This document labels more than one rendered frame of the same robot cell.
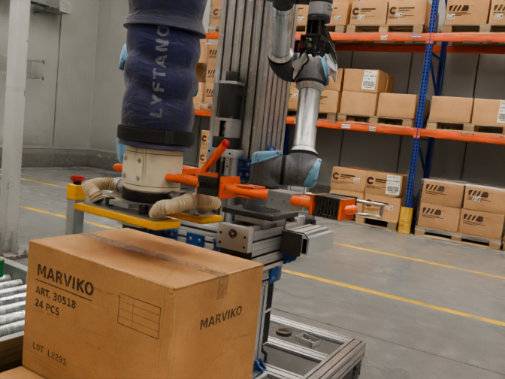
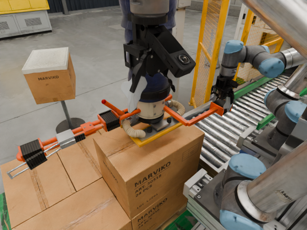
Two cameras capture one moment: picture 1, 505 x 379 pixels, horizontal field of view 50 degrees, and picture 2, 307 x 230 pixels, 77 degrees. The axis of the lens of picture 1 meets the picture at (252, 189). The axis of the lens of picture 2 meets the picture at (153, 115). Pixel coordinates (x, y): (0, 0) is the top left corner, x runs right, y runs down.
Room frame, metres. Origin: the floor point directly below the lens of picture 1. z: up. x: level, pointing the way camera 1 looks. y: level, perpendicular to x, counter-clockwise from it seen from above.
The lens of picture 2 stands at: (1.95, -0.56, 1.79)
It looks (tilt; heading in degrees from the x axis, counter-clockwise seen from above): 37 degrees down; 109
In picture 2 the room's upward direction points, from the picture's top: straight up
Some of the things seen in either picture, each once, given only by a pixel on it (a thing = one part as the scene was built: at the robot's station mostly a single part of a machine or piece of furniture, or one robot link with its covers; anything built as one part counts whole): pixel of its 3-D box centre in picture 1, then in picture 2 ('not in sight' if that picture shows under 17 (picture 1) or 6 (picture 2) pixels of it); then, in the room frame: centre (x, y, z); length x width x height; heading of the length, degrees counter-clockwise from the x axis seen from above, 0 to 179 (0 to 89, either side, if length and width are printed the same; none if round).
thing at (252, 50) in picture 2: not in sight; (255, 55); (2.10, 0.41, 1.48); 0.11 x 0.11 x 0.08; 22
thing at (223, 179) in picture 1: (218, 185); (109, 120); (1.48, 0.09, 1.18); 0.10 x 0.08 x 0.06; 146
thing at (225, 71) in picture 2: not in sight; (228, 70); (2.00, 0.39, 1.40); 0.08 x 0.08 x 0.05
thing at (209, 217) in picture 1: (171, 205); (159, 126); (1.70, 0.25, 1.08); 0.34 x 0.10 x 0.05; 56
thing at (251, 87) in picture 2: not in sight; (254, 82); (2.44, 2.04, 0.60); 1.60 x 0.10 x 0.09; 57
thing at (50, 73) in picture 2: not in sight; (53, 73); (0.16, 1.04, 0.82); 0.60 x 0.40 x 0.40; 127
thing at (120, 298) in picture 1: (141, 314); (150, 156); (1.62, 0.30, 0.74); 0.60 x 0.40 x 0.40; 57
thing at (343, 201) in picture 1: (331, 206); (32, 150); (1.28, -0.19, 1.18); 0.08 x 0.07 x 0.05; 56
